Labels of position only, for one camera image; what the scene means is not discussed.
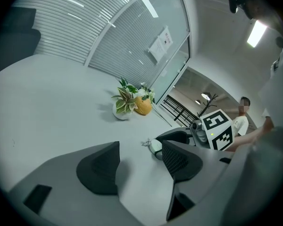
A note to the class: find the pendant lamp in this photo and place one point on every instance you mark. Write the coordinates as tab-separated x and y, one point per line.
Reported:
205	95
198	101

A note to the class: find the person's head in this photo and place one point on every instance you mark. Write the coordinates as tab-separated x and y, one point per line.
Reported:
259	8

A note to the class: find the small green potted plant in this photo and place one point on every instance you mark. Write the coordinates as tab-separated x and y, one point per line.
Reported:
127	87

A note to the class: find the black metal railing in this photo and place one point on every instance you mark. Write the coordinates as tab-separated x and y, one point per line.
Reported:
179	113

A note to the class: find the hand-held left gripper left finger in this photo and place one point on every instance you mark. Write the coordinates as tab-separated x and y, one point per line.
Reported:
61	185

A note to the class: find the frosted glass door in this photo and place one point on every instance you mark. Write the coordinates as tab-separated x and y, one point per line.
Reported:
174	74

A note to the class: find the orange round pot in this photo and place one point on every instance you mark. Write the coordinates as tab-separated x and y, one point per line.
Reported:
142	107

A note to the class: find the small white object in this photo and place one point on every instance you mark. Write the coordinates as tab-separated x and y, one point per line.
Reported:
155	147

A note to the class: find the black head camera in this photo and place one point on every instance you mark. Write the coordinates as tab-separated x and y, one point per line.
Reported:
233	1

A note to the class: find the black mesh office chair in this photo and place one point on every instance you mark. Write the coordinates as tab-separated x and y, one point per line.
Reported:
14	41

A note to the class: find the small variegated potted plant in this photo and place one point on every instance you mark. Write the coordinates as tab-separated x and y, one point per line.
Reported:
125	105

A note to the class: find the white artificial flower bouquet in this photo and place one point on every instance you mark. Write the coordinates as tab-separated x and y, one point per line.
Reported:
145	92

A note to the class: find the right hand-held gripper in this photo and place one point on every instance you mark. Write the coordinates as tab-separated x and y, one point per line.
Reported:
217	126

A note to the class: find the black coat rack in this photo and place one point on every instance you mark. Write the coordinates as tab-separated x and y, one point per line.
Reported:
207	105

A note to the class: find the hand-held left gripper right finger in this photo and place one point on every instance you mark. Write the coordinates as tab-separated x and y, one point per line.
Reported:
198	171

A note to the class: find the long ceiling light panel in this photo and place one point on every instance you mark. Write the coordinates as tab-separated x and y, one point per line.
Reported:
257	33

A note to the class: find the plain white paper notice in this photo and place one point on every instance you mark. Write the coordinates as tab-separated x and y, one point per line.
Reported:
156	48

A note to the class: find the person's right forearm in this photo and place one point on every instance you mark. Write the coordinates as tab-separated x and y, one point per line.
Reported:
247	138

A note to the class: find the paper notice with red heading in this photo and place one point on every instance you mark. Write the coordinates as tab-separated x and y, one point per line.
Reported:
168	36

